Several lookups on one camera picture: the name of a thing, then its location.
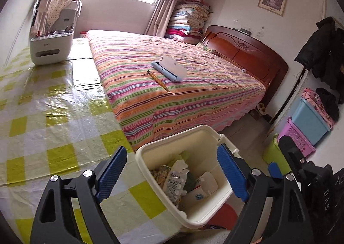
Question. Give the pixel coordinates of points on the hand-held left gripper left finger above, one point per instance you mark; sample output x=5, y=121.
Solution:
x=111, y=174

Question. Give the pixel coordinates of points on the green plastic box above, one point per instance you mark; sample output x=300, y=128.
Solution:
x=274, y=152

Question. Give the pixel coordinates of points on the small grey device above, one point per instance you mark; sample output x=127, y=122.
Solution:
x=243, y=30

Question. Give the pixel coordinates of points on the white desk organizer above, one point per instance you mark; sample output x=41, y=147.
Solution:
x=48, y=50

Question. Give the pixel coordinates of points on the pencil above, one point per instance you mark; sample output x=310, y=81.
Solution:
x=158, y=81

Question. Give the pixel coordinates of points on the pink printed cloth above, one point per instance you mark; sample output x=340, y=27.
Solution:
x=314, y=101

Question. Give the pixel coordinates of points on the black jacket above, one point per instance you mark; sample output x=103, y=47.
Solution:
x=322, y=50

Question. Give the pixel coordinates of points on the blue storage box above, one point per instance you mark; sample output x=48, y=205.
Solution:
x=306, y=123

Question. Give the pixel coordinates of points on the red stool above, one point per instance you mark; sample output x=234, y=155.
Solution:
x=225, y=214

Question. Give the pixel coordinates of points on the cream plastic bin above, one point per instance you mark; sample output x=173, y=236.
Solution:
x=204, y=141

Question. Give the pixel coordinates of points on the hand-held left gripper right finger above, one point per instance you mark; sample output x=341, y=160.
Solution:
x=231, y=174

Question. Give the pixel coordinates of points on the stack of folded quilts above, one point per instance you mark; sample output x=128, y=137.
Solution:
x=188, y=20

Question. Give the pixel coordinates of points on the white packet blue logo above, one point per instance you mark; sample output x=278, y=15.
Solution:
x=196, y=198

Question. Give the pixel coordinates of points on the blue white pencil case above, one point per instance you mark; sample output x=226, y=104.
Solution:
x=172, y=67

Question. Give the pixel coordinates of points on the white printed pouch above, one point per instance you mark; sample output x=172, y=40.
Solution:
x=174, y=182

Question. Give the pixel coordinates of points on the pink curtain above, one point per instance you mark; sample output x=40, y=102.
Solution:
x=161, y=15

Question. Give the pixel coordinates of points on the wooden headboard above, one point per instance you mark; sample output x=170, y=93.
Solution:
x=242, y=50

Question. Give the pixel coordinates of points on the light green packet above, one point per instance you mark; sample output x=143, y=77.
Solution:
x=184, y=156

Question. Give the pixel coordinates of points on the white carton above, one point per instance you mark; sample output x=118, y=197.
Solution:
x=208, y=182

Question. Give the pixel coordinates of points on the dotted white cloth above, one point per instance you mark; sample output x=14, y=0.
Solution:
x=60, y=2

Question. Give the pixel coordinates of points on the framed picture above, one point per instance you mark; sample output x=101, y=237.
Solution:
x=272, y=0

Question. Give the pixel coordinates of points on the pair of slippers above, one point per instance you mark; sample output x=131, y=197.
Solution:
x=261, y=109

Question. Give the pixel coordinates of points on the floral pillow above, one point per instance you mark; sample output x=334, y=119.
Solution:
x=205, y=47

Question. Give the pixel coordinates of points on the bed with striped cover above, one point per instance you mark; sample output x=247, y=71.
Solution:
x=174, y=93

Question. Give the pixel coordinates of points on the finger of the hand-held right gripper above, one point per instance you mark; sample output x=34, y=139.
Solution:
x=289, y=147
x=274, y=170

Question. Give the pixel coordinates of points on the pink plastic basket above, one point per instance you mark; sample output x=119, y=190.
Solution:
x=298, y=139

